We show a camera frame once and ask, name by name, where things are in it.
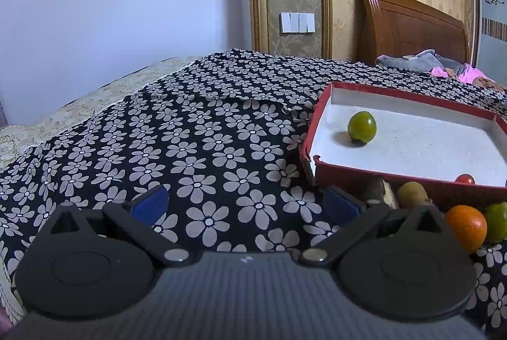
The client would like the dark sugarcane piece small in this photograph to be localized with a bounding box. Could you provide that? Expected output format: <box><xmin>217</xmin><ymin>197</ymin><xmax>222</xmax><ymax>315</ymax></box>
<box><xmin>363</xmin><ymin>177</ymin><xmax>399</xmax><ymax>209</ymax></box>

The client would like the brown kiwi fruit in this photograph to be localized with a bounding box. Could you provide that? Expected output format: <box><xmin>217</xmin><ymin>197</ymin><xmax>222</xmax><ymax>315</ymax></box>
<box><xmin>396</xmin><ymin>181</ymin><xmax>429</xmax><ymax>209</ymax></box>

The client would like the green tomato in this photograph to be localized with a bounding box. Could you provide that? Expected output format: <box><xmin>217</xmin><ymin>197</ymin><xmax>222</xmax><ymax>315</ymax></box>
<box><xmin>347</xmin><ymin>111</ymin><xmax>377</xmax><ymax>144</ymax></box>
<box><xmin>485</xmin><ymin>202</ymin><xmax>507</xmax><ymax>243</ymax></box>

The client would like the orange mandarin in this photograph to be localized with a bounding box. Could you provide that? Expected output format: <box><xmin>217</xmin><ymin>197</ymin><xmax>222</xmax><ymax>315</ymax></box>
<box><xmin>444</xmin><ymin>205</ymin><xmax>487</xmax><ymax>254</ymax></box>

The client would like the small red cherry tomato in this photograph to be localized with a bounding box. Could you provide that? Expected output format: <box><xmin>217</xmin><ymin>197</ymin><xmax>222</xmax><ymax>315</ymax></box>
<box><xmin>455</xmin><ymin>173</ymin><xmax>475</xmax><ymax>185</ymax></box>

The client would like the black floral tablecloth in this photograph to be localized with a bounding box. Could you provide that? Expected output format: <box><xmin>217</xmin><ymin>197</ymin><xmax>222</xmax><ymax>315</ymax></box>
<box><xmin>1</xmin><ymin>49</ymin><xmax>505</xmax><ymax>330</ymax></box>

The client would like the red shallow cardboard tray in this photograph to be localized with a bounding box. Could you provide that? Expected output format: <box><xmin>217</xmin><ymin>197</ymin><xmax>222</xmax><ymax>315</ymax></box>
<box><xmin>300</xmin><ymin>82</ymin><xmax>506</xmax><ymax>208</ymax></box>

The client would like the grey and pink bedding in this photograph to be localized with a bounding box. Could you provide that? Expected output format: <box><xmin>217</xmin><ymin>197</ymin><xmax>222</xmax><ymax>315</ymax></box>
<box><xmin>375</xmin><ymin>49</ymin><xmax>506</xmax><ymax>92</ymax></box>

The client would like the wooden bed headboard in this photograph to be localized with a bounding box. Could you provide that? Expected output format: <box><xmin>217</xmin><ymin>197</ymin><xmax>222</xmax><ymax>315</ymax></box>
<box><xmin>356</xmin><ymin>0</ymin><xmax>469</xmax><ymax>64</ymax></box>

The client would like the wardrobe sliding door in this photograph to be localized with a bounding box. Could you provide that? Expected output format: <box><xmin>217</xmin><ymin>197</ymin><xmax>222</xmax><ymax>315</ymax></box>
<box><xmin>476</xmin><ymin>0</ymin><xmax>507</xmax><ymax>87</ymax></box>

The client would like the white wall switch panel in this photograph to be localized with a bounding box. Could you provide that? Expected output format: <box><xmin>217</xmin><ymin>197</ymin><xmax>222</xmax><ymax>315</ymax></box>
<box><xmin>279</xmin><ymin>13</ymin><xmax>315</xmax><ymax>34</ymax></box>

